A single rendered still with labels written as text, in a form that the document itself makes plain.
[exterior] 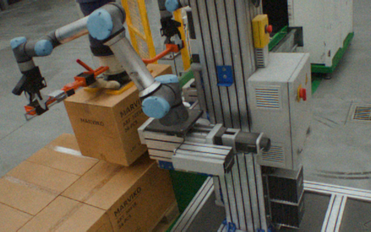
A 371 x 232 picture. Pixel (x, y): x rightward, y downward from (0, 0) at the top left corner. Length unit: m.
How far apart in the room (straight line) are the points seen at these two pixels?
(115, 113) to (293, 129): 0.97
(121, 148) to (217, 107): 0.65
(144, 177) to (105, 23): 1.18
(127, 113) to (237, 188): 0.75
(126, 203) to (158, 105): 0.89
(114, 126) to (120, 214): 0.53
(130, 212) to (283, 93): 1.24
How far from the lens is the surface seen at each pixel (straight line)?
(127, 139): 2.34
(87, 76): 2.30
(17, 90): 2.03
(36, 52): 1.96
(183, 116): 1.93
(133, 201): 2.51
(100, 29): 1.70
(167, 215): 2.86
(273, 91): 1.79
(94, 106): 2.30
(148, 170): 2.57
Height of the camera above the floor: 1.96
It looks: 27 degrees down
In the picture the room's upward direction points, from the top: 11 degrees counter-clockwise
